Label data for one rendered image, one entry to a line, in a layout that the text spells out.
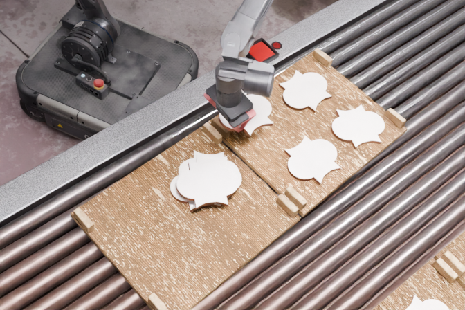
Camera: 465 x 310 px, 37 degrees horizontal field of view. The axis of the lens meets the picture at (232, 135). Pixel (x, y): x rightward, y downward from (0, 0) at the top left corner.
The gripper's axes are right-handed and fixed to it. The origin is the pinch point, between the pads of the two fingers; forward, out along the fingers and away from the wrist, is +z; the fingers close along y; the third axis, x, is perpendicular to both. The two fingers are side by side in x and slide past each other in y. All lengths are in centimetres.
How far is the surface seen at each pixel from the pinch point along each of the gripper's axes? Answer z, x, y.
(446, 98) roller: 23, -60, -21
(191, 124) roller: 11.4, 5.0, 10.7
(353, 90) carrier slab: 17.2, -38.1, -4.7
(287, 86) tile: 13.4, -23.0, 5.6
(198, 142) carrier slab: 9.4, 7.2, 4.1
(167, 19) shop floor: 113, -50, 121
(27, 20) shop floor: 103, 5, 153
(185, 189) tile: 3.1, 18.8, -7.6
